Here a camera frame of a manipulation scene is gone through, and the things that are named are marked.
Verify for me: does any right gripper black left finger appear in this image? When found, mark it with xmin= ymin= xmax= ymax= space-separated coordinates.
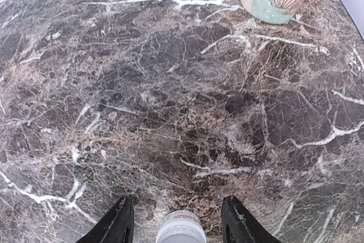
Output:
xmin=76 ymin=196 xmax=134 ymax=243

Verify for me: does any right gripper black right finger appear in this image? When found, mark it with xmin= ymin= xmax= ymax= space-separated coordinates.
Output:
xmin=221 ymin=195 xmax=280 ymax=243

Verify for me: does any white pill bottle front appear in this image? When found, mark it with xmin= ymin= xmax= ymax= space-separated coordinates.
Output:
xmin=155 ymin=210 xmax=207 ymax=243

